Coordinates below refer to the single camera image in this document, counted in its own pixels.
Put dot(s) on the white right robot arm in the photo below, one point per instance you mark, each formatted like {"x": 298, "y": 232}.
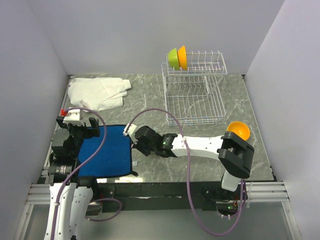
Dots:
{"x": 234, "y": 153}

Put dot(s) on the white wire dish rack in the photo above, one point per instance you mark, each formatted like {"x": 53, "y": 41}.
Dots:
{"x": 192, "y": 95}

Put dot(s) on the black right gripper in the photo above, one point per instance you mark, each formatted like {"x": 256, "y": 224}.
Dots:
{"x": 137, "y": 145}

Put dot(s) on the lime green bowl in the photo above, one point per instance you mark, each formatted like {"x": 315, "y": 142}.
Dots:
{"x": 173, "y": 59}

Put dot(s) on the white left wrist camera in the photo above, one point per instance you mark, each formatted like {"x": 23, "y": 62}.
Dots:
{"x": 74, "y": 117}

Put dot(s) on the aluminium rail frame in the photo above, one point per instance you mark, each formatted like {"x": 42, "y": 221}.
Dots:
{"x": 258, "y": 192}

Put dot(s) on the white folded cloth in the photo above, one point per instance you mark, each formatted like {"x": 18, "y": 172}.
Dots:
{"x": 98, "y": 94}

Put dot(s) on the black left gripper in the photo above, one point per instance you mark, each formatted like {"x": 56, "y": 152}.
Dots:
{"x": 93, "y": 131}

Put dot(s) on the blue microfiber cloth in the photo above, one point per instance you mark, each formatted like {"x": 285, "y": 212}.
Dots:
{"x": 114, "y": 159}

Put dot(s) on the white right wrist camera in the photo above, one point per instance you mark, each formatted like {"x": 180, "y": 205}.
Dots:
{"x": 129, "y": 130}

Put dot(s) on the orange bowl right stack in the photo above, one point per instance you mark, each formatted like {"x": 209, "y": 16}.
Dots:
{"x": 239, "y": 128}

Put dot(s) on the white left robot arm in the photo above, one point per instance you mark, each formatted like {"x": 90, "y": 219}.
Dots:
{"x": 70, "y": 194}

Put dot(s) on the black base bar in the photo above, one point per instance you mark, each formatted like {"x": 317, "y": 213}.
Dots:
{"x": 148, "y": 196}

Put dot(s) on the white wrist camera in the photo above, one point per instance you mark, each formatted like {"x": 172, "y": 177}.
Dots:
{"x": 129, "y": 130}
{"x": 74, "y": 117}

